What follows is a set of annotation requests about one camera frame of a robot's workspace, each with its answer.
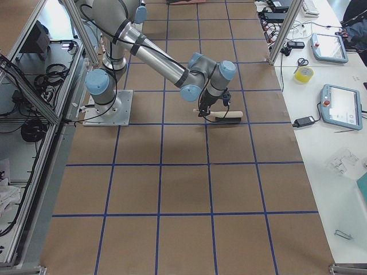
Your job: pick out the yellow tape roll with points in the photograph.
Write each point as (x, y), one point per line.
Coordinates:
(303, 74)

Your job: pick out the left aluminium frame rail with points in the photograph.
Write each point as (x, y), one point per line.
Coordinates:
(45, 54)

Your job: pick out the teach pendant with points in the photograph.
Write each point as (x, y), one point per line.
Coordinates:
(341, 106)
(327, 47)

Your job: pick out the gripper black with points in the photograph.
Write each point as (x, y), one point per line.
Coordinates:
(206, 102)

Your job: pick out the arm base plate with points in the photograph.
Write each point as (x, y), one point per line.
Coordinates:
(110, 115)

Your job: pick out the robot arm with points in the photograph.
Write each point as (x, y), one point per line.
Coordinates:
(203, 80)

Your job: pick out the far teach pendant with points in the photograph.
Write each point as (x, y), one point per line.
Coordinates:
(327, 47)

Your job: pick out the white hand brush black bristles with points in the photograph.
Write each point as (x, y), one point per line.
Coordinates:
(224, 117)

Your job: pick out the right aluminium frame post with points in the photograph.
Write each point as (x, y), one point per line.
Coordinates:
(284, 30)

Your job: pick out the black power brick with cable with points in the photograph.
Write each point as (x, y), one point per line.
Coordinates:
(307, 121)

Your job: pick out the scissors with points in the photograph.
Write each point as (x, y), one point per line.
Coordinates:
(301, 62)

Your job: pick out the near teach pendant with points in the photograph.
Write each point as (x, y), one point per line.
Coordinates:
(341, 106)

